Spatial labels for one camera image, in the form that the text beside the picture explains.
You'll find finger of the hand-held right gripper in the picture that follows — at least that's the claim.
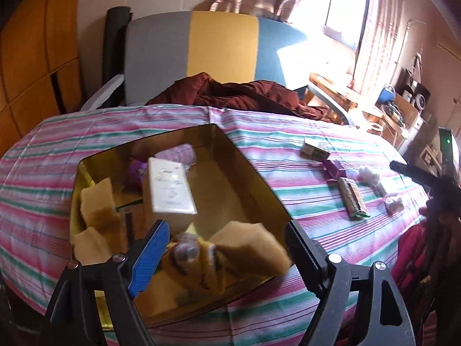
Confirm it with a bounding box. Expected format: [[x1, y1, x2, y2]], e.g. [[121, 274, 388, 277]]
[[390, 160, 442, 189]]

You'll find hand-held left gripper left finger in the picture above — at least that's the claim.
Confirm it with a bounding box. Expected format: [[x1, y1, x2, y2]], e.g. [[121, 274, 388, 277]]
[[39, 219, 171, 346]]

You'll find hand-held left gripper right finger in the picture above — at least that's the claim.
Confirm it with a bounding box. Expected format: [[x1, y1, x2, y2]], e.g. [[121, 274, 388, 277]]
[[284, 220, 416, 346]]

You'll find small white pink bundle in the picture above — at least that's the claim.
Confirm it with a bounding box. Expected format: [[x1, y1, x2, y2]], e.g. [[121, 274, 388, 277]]
[[384, 195, 403, 215]]

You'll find clear plastic bundle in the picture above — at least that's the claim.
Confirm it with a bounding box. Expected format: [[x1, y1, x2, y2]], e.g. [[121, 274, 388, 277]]
[[358, 165, 381, 189]]

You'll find yellow plush toy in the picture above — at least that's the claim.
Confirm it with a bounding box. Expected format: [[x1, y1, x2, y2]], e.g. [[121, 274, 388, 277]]
[[158, 234, 224, 293]]

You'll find brown stick packet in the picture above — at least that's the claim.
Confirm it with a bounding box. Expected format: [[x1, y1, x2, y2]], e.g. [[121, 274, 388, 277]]
[[337, 176, 370, 221]]

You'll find white printed box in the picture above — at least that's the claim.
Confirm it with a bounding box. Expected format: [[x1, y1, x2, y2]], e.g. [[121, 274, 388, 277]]
[[142, 156, 198, 225]]

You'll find purple box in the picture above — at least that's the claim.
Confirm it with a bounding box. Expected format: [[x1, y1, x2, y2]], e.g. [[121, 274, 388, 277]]
[[322, 159, 347, 181]]

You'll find purple bag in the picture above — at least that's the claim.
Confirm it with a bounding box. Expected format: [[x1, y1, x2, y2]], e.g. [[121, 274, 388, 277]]
[[127, 159, 149, 189]]

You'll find gold box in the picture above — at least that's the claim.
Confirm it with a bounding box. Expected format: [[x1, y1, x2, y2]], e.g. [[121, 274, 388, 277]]
[[70, 123, 293, 330]]

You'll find green and white box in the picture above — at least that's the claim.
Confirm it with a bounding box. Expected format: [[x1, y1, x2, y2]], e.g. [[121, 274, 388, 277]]
[[300, 137, 331, 160]]

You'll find pink bubble pouch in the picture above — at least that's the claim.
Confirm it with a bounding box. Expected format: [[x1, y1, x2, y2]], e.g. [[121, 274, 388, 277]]
[[154, 143, 197, 167]]

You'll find person's right forearm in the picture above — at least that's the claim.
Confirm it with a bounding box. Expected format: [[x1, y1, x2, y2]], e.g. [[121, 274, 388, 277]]
[[424, 240, 461, 336]]

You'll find person's right hand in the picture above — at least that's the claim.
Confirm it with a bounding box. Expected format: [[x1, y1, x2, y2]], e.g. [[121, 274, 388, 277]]
[[419, 204, 461, 246]]

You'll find dark shelf unit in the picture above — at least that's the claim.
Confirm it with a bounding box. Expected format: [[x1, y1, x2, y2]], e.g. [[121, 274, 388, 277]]
[[398, 67, 433, 116]]

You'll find red clothing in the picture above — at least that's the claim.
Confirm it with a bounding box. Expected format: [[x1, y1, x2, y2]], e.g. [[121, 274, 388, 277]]
[[390, 223, 433, 298]]

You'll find wooden desk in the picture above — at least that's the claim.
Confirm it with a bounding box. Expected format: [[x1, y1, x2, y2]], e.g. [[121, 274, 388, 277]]
[[309, 71, 423, 149]]

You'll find dark red jacket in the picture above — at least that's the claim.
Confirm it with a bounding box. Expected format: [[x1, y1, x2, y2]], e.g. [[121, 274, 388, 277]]
[[145, 71, 332, 122]]

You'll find window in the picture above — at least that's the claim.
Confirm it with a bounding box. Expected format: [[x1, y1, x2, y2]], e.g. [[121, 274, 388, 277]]
[[288, 0, 372, 48]]

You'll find wooden wardrobe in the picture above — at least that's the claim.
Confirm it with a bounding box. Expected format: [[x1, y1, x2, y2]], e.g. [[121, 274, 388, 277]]
[[0, 0, 84, 154]]

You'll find grey bed rail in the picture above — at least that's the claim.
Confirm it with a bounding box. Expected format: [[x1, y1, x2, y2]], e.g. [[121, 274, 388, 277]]
[[305, 84, 356, 125]]

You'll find white bed rail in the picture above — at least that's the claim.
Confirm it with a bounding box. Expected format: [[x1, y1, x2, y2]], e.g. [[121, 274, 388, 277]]
[[79, 75, 125, 111]]

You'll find black post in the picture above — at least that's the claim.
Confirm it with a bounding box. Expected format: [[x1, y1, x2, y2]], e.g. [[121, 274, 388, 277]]
[[102, 5, 133, 106]]

